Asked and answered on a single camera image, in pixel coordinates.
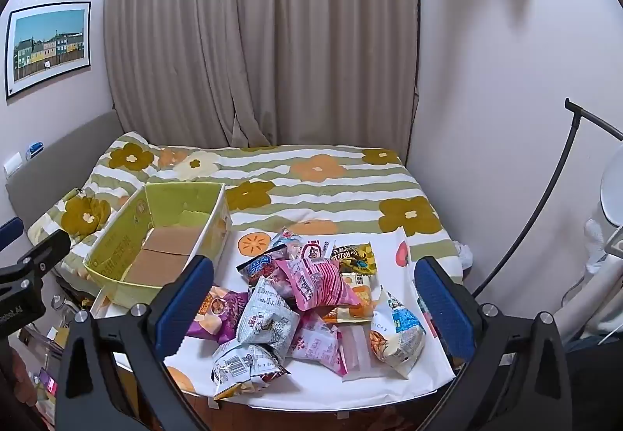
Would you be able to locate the beige curtain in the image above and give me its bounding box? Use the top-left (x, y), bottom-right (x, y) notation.
top-left (104, 0), bottom-right (420, 154)

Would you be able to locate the white barcode packet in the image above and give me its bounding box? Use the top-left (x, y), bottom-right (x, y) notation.
top-left (210, 338), bottom-right (288, 401)

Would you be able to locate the black yellow snack packet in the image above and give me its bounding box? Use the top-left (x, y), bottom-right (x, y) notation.
top-left (330, 241), bottom-right (378, 276)

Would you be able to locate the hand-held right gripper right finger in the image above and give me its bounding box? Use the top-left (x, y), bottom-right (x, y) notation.
top-left (414, 256), bottom-right (572, 431)

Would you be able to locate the pink striped snack packet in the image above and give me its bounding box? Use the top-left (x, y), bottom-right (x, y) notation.
top-left (275, 257), bottom-right (361, 312)

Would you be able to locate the red white snack packet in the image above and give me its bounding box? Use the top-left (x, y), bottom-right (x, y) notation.
top-left (302, 239), bottom-right (336, 261)

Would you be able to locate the floral pillow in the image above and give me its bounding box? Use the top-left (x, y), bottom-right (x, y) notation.
top-left (26, 188), bottom-right (131, 273)

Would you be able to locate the pale grey snack packet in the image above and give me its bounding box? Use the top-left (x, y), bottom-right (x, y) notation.
top-left (270, 227), bottom-right (305, 261)

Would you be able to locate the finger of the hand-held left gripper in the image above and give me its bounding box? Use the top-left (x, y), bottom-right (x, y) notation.
top-left (18, 229), bottom-right (73, 277)
top-left (0, 221), bottom-right (24, 253)

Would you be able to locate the floral striped blanket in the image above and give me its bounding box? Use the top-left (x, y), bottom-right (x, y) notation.
top-left (26, 132), bottom-right (463, 286)

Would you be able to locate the white crumpled snack packet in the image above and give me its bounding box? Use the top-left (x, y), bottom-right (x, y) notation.
top-left (237, 275), bottom-right (301, 359)

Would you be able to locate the white standing appliance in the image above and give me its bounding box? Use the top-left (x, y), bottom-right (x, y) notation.
top-left (555, 153), bottom-right (623, 354)

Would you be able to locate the grey headboard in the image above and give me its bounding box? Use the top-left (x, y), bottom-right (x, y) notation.
top-left (5, 112), bottom-right (122, 237)

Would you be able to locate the pink small box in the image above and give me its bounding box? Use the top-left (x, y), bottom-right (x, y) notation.
top-left (38, 367), bottom-right (60, 397)

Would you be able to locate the orange snack packet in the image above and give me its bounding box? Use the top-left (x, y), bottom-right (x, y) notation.
top-left (324, 273), bottom-right (373, 324)

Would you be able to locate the green yellow chip bag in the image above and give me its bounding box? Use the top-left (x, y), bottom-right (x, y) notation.
top-left (369, 286), bottom-right (428, 379)

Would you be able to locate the purple chip packet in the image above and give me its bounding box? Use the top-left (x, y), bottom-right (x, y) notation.
top-left (185, 285), bottom-right (249, 345)

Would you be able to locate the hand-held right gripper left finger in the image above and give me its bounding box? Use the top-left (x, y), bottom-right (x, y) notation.
top-left (53, 255), bottom-right (215, 431)

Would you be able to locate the pink white snack packet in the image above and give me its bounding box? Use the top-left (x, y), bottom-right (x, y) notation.
top-left (287, 309), bottom-right (348, 376)

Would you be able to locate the clear plastic packet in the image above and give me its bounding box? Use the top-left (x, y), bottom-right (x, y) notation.
top-left (341, 321), bottom-right (383, 382)

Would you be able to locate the dark blue-print chocolate packet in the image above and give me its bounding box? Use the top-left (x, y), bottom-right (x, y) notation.
top-left (237, 252), bottom-right (283, 287)

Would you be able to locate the green cardboard box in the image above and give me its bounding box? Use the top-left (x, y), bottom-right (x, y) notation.
top-left (84, 182), bottom-right (232, 310)

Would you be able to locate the framed wall picture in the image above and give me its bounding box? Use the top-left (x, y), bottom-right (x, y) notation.
top-left (5, 1), bottom-right (92, 100)

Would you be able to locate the black curved lamp pole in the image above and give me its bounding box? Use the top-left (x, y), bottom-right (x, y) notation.
top-left (470, 97), bottom-right (623, 298)

